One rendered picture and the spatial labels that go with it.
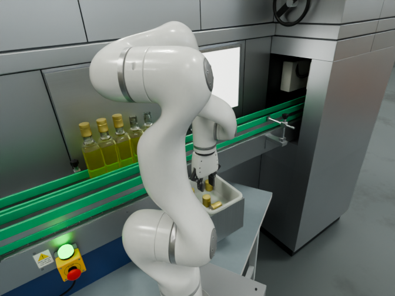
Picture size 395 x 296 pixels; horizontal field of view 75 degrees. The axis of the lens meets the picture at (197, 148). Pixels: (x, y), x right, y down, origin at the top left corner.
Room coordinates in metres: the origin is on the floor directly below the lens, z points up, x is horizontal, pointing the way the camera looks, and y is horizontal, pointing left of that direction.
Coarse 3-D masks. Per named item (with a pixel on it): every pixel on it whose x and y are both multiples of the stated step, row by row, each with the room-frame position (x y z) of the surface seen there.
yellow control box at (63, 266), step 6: (72, 246) 0.60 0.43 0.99; (78, 252) 0.57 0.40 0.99; (72, 258) 0.55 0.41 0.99; (78, 258) 0.55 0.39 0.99; (60, 264) 0.53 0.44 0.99; (66, 264) 0.53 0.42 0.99; (72, 264) 0.54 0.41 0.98; (78, 264) 0.55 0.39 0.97; (84, 264) 0.56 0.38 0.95; (60, 270) 0.52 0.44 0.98; (66, 270) 0.53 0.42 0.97; (84, 270) 0.55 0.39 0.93; (66, 276) 0.52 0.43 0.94
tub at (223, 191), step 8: (216, 176) 0.93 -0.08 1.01; (192, 184) 0.91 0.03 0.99; (216, 184) 0.92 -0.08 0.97; (224, 184) 0.88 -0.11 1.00; (200, 192) 0.91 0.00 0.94; (208, 192) 0.91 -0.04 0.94; (216, 192) 0.91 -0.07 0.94; (224, 192) 0.87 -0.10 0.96; (232, 192) 0.83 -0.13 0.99; (240, 192) 0.81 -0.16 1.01; (200, 200) 0.86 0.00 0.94; (216, 200) 0.85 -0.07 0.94; (224, 200) 0.85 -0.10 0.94; (232, 200) 0.76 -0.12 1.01; (208, 208) 0.80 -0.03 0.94; (216, 208) 0.72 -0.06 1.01
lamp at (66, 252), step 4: (68, 244) 0.58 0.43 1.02; (60, 248) 0.57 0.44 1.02; (64, 248) 0.56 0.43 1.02; (68, 248) 0.56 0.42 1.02; (72, 248) 0.57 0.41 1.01; (60, 252) 0.55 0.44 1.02; (64, 252) 0.55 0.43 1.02; (68, 252) 0.55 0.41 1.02; (72, 252) 0.56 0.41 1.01; (60, 256) 0.55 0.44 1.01; (64, 256) 0.55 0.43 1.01; (68, 256) 0.55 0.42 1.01
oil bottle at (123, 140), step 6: (114, 138) 0.87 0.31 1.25; (120, 138) 0.86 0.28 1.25; (126, 138) 0.87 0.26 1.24; (120, 144) 0.86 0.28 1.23; (126, 144) 0.87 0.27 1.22; (120, 150) 0.85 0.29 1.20; (126, 150) 0.87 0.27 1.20; (132, 150) 0.88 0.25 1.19; (120, 156) 0.85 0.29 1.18; (126, 156) 0.86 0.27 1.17; (132, 156) 0.88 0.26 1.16; (120, 162) 0.85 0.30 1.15; (126, 162) 0.86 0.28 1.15; (132, 162) 0.87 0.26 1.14
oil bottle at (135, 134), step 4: (140, 128) 0.93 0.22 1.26; (128, 132) 0.91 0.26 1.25; (132, 132) 0.89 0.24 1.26; (136, 132) 0.90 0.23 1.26; (140, 132) 0.90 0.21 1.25; (132, 136) 0.89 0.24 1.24; (136, 136) 0.89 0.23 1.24; (140, 136) 0.90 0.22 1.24; (132, 140) 0.88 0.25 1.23; (136, 140) 0.89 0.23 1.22; (132, 144) 0.89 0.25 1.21; (136, 144) 0.89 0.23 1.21; (136, 148) 0.89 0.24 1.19; (136, 152) 0.89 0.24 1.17; (136, 156) 0.88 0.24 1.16; (136, 160) 0.88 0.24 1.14
